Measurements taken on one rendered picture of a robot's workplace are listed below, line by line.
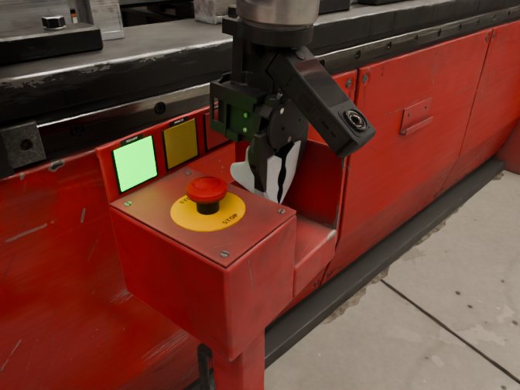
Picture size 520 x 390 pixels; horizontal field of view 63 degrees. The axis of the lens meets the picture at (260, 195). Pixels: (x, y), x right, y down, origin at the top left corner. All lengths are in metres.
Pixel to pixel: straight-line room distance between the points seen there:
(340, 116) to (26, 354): 0.55
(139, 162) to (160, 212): 0.06
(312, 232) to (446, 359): 0.92
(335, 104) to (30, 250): 0.43
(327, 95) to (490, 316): 1.23
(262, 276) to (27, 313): 0.38
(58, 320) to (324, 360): 0.79
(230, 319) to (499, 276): 1.41
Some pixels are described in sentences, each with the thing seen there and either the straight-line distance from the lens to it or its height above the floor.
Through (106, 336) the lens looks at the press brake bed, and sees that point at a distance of 0.78.
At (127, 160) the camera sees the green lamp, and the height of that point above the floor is 0.82.
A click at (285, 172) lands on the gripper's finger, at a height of 0.78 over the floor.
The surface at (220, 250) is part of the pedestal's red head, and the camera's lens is 0.36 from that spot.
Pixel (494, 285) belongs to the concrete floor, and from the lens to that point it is 1.67.
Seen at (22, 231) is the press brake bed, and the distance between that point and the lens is 0.61.
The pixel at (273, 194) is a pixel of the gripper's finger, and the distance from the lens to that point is 0.47.
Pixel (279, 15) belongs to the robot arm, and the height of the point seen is 0.95.
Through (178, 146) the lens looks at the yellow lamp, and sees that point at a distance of 0.48.
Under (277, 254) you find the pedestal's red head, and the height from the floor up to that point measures 0.75.
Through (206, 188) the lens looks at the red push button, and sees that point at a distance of 0.39.
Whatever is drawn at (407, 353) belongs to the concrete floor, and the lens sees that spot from 1.35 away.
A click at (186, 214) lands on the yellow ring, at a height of 0.78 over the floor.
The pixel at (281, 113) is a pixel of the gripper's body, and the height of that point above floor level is 0.86.
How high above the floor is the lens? 1.00
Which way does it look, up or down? 31 degrees down
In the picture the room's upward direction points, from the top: straight up
